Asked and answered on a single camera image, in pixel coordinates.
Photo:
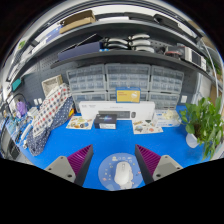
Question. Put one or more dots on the white and blue glove box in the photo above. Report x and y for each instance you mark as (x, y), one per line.
(168, 119)

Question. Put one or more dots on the round blue rabbit mouse pad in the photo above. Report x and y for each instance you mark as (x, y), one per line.
(106, 170)

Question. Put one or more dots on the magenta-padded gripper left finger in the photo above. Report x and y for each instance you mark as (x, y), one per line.
(60, 166)

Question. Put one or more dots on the large colourful sticker sheet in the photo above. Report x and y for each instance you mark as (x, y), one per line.
(146, 127)

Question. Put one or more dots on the white computer mouse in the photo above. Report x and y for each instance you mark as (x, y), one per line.
(123, 173)

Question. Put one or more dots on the purple toy figure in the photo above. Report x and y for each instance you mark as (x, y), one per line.
(22, 109)

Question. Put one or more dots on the green plant in white pot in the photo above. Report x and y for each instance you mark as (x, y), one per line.
(200, 116)

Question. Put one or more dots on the dark wall shelf unit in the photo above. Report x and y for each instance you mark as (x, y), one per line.
(113, 55)

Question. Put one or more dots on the long white keyboard box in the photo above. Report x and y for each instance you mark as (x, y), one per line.
(100, 107)

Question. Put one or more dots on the small black box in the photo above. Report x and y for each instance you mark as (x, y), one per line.
(105, 121)

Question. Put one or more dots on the white wall socket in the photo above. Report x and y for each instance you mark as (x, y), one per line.
(184, 99)

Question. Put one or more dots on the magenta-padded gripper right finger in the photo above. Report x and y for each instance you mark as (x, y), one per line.
(166, 166)

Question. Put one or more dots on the white rimmed beige frame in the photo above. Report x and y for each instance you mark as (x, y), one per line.
(51, 85)

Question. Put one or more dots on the white dotted fabric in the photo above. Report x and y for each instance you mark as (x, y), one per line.
(50, 110)

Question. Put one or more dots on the yellow and blue box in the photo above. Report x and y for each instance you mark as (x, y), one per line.
(128, 95)

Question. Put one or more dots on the small colourful sticker sheet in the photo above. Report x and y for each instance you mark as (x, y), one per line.
(79, 122)

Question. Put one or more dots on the navy polka-dot fabric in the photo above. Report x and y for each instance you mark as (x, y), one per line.
(38, 141)

